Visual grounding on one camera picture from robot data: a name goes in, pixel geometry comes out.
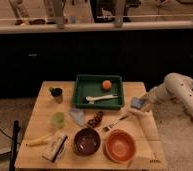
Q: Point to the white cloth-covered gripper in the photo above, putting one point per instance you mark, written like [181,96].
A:
[146,108]

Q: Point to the blue sponge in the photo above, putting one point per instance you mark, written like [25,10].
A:
[137,103]

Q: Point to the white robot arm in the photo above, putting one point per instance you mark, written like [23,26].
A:
[175,85]

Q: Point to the red bowl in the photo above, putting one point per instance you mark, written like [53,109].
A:
[120,146]

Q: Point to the dark purple bowl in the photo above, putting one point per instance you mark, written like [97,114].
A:
[86,142]

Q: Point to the orange fruit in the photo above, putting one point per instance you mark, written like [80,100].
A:
[106,85]

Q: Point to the white plastic spoon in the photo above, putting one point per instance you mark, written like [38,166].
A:
[93,99]

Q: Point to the light blue cloth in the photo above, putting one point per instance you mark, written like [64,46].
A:
[77,115]

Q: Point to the green plastic tray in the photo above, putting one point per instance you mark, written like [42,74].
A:
[91,85]

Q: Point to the green plastic cup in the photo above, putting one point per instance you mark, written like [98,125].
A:
[58,119]

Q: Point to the dark cup with plant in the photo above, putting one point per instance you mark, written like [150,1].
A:
[57,94]

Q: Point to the white scrub brush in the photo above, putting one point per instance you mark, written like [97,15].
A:
[54,146]

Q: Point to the yellow banana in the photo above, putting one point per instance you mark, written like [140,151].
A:
[39,141]

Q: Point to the black stand pole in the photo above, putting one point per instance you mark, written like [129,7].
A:
[16,129]

